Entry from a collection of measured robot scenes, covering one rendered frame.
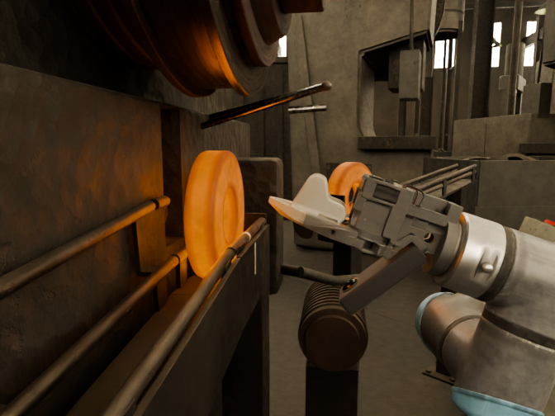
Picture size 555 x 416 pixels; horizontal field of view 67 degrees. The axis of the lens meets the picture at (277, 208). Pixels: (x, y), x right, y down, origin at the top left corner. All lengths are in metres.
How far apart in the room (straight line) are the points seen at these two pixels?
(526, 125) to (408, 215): 3.89
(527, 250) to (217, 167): 0.34
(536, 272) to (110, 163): 0.44
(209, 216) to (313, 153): 2.79
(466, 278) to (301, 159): 2.83
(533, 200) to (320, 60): 1.69
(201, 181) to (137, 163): 0.07
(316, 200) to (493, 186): 2.16
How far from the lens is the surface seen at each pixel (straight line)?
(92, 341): 0.33
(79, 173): 0.37
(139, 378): 0.26
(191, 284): 0.51
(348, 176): 0.93
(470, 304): 0.67
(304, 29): 3.37
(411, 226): 0.50
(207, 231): 0.45
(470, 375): 0.56
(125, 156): 0.43
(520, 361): 0.54
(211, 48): 0.43
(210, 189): 0.45
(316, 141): 3.21
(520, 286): 0.52
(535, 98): 4.42
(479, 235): 0.50
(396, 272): 0.51
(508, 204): 2.67
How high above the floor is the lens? 0.82
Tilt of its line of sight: 8 degrees down
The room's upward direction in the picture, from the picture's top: straight up
